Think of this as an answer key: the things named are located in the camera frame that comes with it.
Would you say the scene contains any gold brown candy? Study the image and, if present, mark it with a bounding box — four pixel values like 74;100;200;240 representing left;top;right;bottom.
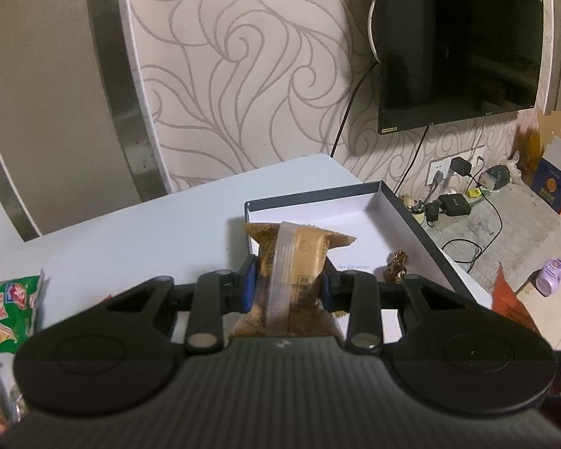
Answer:
384;250;411;285

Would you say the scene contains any white wall socket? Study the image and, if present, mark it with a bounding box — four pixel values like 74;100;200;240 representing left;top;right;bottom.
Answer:
425;146;486;187

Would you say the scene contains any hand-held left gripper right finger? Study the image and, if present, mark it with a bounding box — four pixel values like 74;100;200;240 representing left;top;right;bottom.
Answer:
320;271;470;355

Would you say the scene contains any black wall charger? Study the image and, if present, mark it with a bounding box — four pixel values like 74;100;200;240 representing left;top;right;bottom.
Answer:
450;156;473;178

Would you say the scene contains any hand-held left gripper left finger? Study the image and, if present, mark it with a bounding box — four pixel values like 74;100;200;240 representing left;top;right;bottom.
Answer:
100;255;257;354

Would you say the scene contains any blue orange cardboard box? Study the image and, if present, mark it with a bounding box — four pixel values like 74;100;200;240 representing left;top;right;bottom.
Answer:
535;138;561;216

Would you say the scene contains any brown cardboard piece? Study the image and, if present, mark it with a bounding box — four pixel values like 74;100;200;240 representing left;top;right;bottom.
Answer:
537;110;561;160

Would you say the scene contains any long tan pastry packet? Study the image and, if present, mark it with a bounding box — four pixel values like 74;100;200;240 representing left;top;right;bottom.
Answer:
228;221;357;340

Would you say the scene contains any orange snack bar packet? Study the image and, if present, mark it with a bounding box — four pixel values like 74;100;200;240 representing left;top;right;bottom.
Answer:
491;264;539;334

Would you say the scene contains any black adapter box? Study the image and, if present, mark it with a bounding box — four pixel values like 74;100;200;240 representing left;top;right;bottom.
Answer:
437;194;472;217

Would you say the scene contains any thin black television cable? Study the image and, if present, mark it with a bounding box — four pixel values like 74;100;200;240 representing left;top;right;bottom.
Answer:
399;123;432;193

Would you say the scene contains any black floor cable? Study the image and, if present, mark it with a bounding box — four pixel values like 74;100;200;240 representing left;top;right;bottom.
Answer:
442;192;504;274

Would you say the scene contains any black wall television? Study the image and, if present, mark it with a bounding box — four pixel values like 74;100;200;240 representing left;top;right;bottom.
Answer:
343;0;544;135

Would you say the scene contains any white cable loop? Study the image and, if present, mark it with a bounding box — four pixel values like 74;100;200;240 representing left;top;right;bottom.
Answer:
367;0;385;64

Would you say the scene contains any grey cardboard box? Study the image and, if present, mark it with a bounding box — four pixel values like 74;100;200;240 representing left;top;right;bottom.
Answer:
244;180;493;344

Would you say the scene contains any purple plastic bottle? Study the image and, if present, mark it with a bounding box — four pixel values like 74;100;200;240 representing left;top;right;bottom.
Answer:
534;257;561;297

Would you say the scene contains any grey power plug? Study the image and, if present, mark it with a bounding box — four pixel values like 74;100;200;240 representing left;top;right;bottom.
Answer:
429;171;447;202

